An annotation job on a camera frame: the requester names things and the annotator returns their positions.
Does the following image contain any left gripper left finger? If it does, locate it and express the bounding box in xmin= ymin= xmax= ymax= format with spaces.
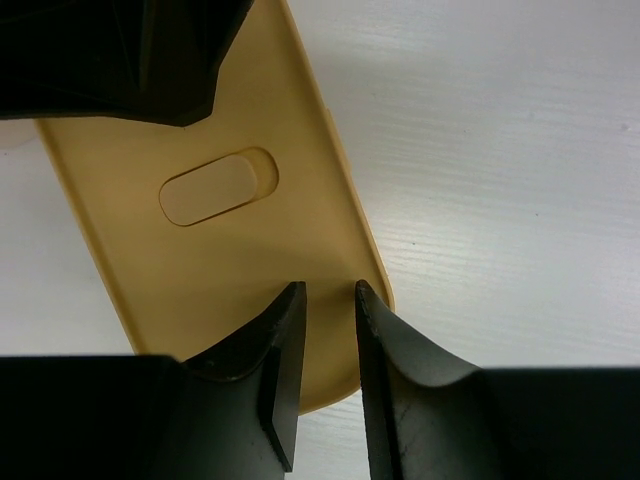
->
xmin=1 ymin=282 xmax=306 ymax=479

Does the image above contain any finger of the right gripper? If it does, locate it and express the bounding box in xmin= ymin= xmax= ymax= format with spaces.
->
xmin=1 ymin=0 xmax=250 ymax=126

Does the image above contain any tan rectangular box lid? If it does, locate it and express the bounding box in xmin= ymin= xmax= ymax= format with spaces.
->
xmin=36 ymin=1 xmax=393 ymax=412

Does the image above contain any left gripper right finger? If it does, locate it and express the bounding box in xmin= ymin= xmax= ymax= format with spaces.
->
xmin=354 ymin=281 xmax=639 ymax=479

